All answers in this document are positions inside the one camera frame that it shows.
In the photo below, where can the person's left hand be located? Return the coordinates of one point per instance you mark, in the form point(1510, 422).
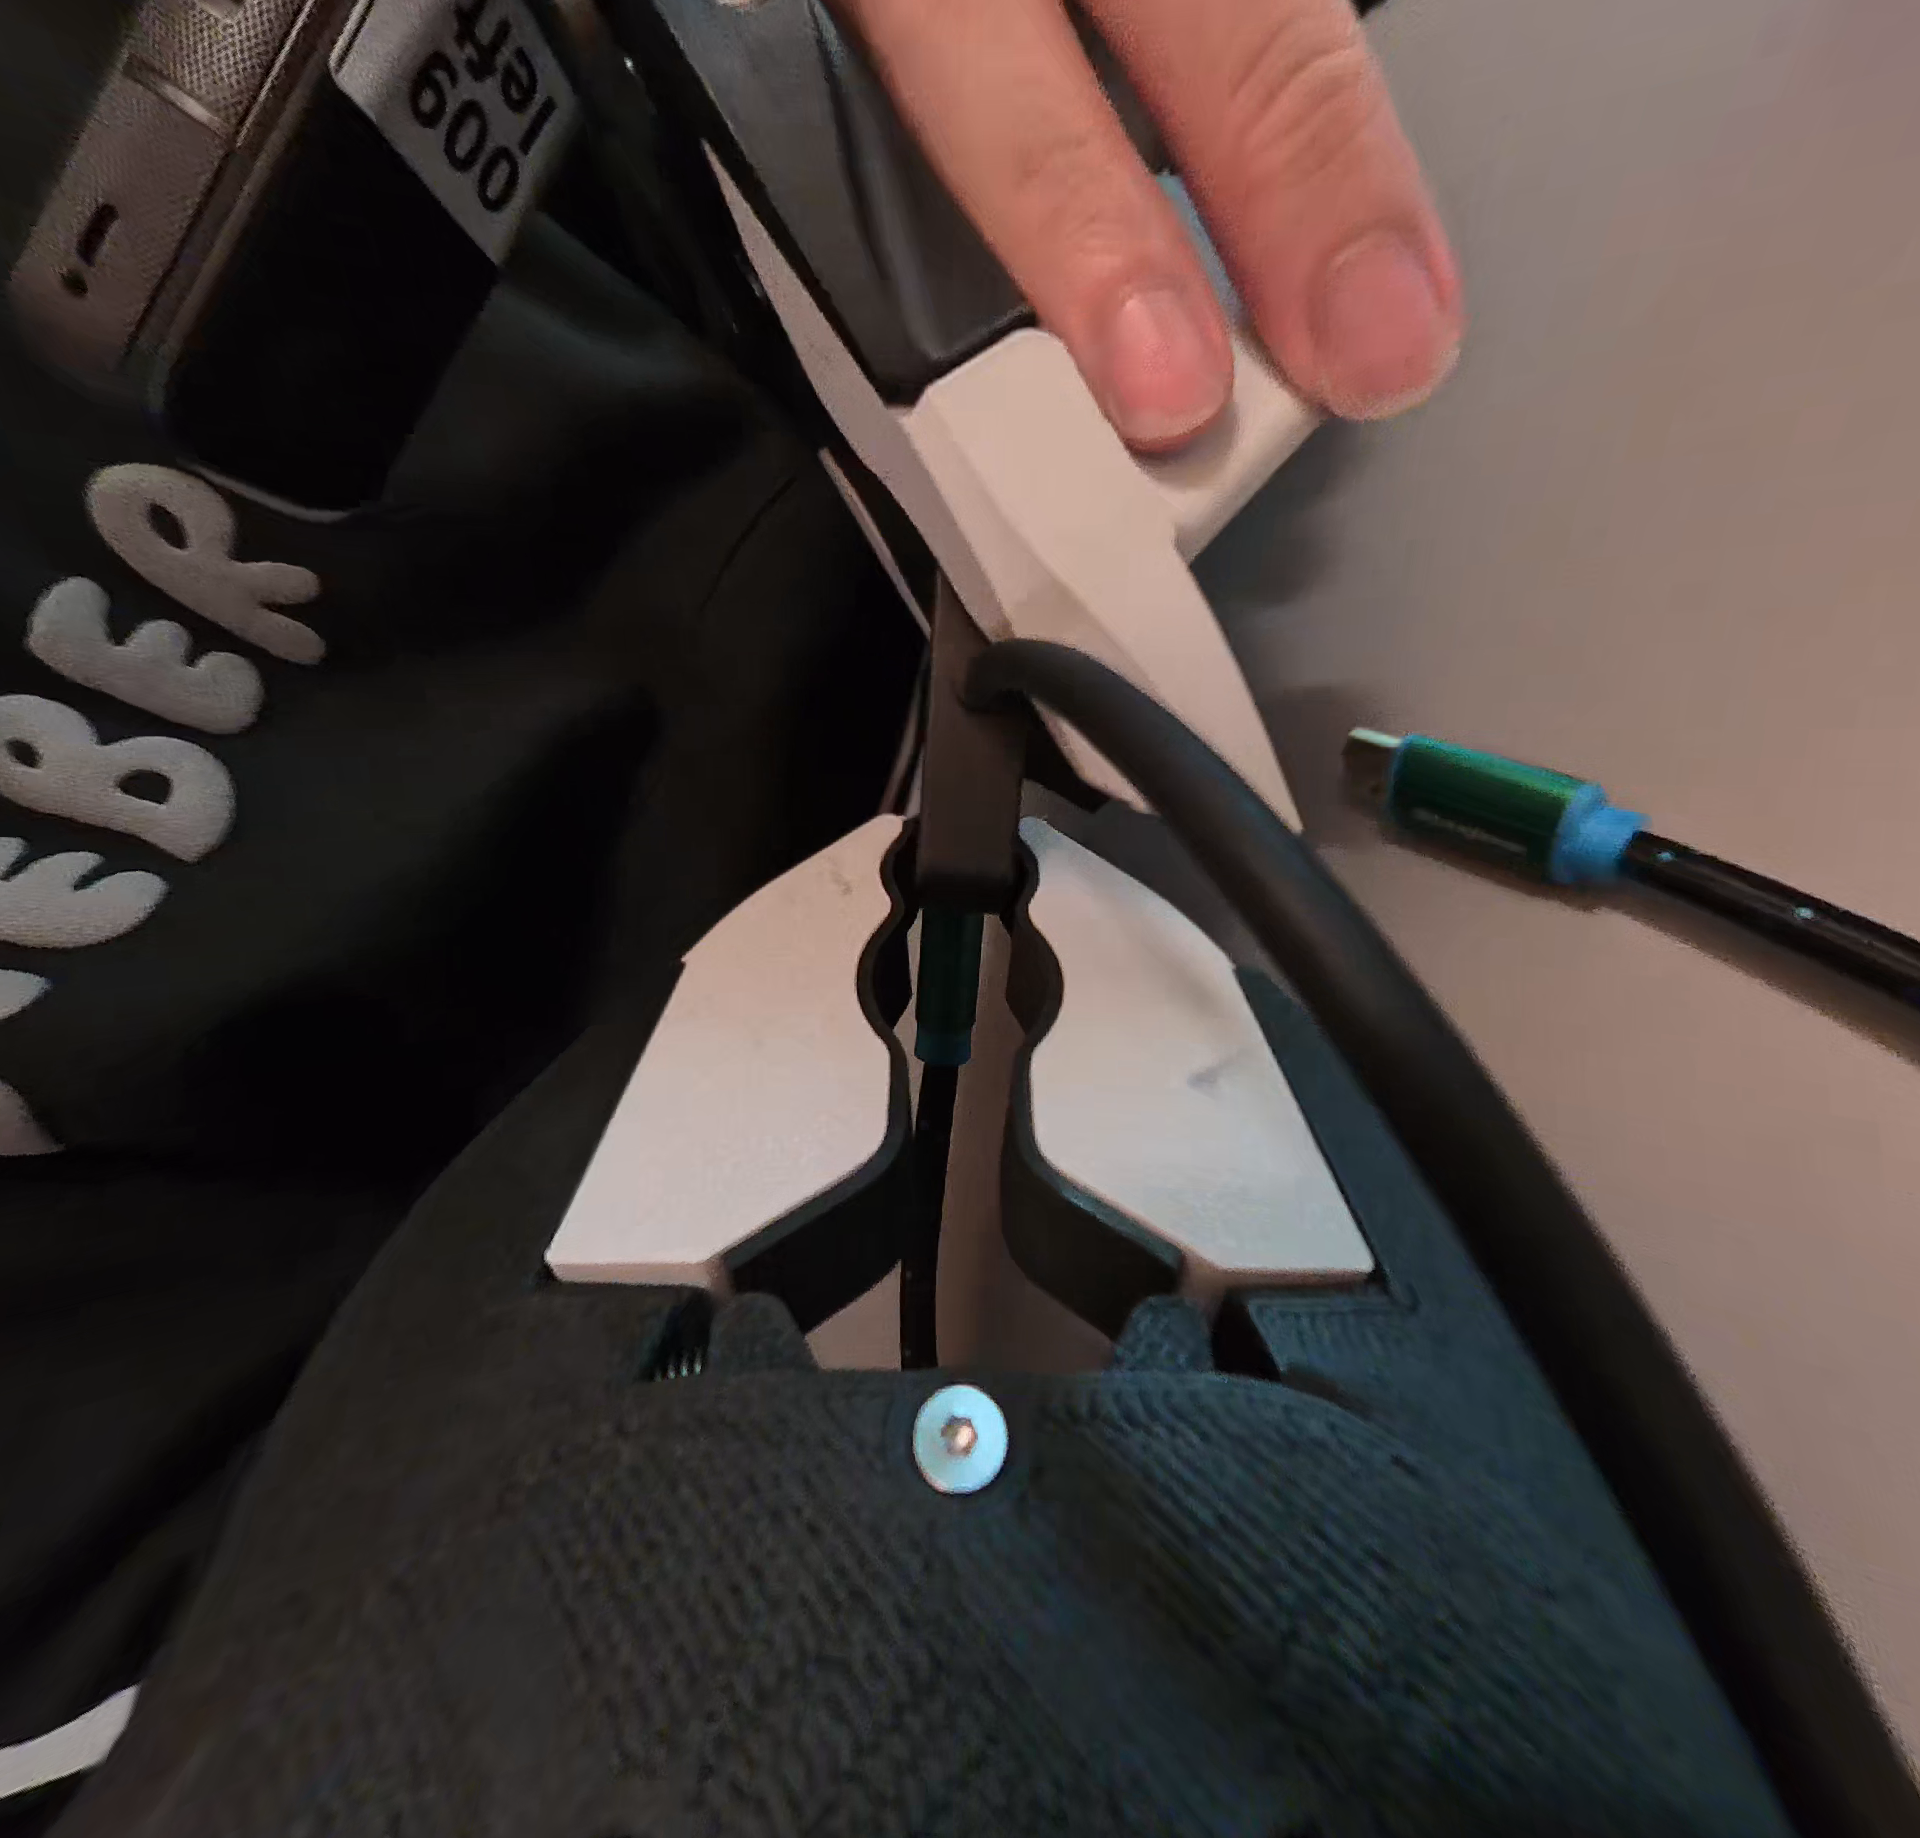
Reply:
point(1201, 144)

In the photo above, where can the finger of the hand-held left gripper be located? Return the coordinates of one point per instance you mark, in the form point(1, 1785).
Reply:
point(878, 533)
point(1081, 594)

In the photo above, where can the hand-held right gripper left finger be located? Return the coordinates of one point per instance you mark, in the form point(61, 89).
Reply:
point(736, 1089)

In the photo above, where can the person's black hoodie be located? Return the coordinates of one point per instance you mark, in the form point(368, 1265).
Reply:
point(376, 818)

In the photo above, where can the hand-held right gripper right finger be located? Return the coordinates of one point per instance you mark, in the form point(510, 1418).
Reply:
point(1186, 1103)

